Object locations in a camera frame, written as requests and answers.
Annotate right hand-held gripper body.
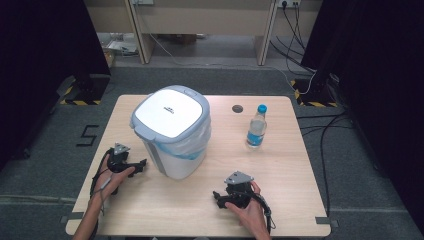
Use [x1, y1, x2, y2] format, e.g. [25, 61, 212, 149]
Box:
[223, 170, 256, 208]

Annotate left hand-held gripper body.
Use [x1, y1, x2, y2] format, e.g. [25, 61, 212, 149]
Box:
[105, 142, 135, 174]

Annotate white trash can grey lid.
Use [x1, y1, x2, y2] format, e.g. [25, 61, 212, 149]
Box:
[129, 84, 213, 181]

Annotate clear water bottle blue cap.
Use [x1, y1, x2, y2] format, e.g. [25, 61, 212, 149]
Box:
[245, 103, 269, 149]

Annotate person's left hand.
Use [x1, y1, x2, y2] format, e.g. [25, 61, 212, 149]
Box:
[99, 154, 136, 202]

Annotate person's right hand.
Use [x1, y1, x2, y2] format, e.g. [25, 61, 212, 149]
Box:
[224, 180, 268, 232]

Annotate translucent trash bag liner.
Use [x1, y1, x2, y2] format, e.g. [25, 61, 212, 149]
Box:
[155, 114, 213, 162]

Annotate black stand base hazard stripes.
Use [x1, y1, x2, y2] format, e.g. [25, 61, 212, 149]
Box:
[59, 74, 112, 106]
[290, 77, 339, 108]

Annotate cardboard box with clutter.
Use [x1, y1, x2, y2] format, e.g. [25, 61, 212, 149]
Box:
[97, 31, 140, 68]

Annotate black curtain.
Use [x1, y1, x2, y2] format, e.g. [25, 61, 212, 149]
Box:
[300, 0, 424, 234]
[0, 0, 112, 169]

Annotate beige wooden desk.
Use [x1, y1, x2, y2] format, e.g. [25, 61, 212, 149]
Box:
[83, 0, 323, 66]

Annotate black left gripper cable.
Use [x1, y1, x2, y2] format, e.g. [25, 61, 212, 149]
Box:
[89, 147, 115, 208]

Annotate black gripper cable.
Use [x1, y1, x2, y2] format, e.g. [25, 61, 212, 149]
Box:
[247, 190, 277, 234]
[89, 147, 115, 208]

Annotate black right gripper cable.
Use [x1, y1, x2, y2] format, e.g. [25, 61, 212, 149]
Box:
[247, 190, 277, 234]

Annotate grey table corner bracket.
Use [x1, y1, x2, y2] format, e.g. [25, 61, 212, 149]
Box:
[59, 211, 85, 224]
[314, 216, 340, 229]

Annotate black floor cables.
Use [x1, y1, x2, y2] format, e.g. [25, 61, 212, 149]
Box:
[295, 111, 355, 219]

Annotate black wall socket cables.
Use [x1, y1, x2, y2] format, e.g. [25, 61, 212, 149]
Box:
[269, 2, 317, 75]

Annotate white wall socket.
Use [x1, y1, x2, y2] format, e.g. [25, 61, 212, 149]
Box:
[276, 0, 302, 9]

